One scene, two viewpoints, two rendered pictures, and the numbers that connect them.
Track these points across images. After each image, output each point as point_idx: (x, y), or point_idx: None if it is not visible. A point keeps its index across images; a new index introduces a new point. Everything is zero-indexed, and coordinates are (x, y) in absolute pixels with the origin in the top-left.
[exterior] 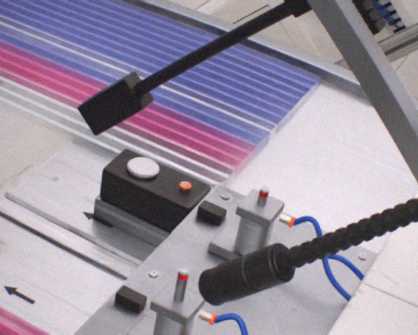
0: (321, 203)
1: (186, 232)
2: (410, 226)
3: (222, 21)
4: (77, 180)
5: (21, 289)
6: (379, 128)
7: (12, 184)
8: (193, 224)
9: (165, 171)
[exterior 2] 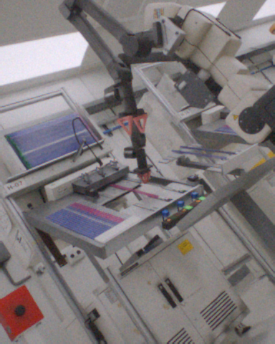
0: (66, 202)
1: (92, 182)
2: (66, 180)
3: (53, 225)
4: (99, 201)
5: (113, 190)
6: (42, 213)
7: (100, 285)
8: (91, 183)
9: (89, 190)
